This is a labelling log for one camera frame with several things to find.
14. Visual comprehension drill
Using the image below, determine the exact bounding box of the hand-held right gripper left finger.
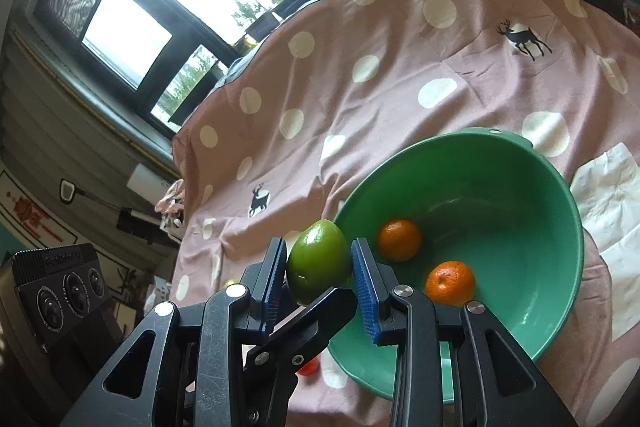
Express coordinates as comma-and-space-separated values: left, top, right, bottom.
60, 236, 288, 427

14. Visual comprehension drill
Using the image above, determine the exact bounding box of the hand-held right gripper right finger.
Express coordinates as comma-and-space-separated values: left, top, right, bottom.
350, 237, 578, 427

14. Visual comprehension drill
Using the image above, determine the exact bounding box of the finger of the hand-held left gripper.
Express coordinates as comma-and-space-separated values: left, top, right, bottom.
242, 287, 357, 388

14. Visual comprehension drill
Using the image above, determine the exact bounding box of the small red tomato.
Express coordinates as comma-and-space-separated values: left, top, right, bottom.
296, 354, 321, 378

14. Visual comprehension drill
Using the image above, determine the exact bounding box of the orange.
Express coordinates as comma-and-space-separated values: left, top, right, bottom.
377, 218, 423, 263
425, 260, 476, 308

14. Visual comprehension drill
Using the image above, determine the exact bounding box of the green plastic bowl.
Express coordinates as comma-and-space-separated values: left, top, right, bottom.
327, 127, 585, 403

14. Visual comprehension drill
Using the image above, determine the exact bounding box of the white patterned bag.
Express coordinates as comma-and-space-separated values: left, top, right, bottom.
159, 213, 183, 238

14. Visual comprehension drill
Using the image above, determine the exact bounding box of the pink cloth pile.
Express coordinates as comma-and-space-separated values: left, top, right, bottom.
154, 179, 187, 215

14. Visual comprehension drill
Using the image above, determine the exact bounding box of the pink polka dot blanket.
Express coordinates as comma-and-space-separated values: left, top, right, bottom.
170, 0, 640, 427

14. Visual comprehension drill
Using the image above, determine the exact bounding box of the white crumpled paper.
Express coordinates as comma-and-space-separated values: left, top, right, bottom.
570, 142, 640, 343

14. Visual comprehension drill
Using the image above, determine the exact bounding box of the red wall poster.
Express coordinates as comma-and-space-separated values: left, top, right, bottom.
0, 169, 78, 250

